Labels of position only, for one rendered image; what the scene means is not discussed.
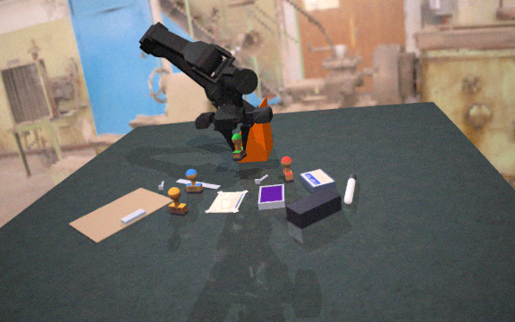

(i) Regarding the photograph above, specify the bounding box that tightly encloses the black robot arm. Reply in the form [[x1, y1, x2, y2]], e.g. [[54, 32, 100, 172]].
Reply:
[[139, 22, 258, 131]]

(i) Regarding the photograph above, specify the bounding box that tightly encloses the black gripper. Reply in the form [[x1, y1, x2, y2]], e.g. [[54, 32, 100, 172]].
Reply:
[[195, 92, 273, 151]]

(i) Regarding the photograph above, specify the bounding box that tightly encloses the cream inspection card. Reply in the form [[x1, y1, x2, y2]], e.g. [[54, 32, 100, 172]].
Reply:
[[206, 191, 248, 213]]

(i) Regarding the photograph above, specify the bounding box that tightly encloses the red-handled rubber stamp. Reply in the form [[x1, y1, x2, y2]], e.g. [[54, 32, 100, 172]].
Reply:
[[281, 157, 294, 183]]

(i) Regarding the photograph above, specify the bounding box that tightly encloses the orange rubber stamp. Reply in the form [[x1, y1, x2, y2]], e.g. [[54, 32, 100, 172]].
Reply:
[[168, 188, 188, 216]]

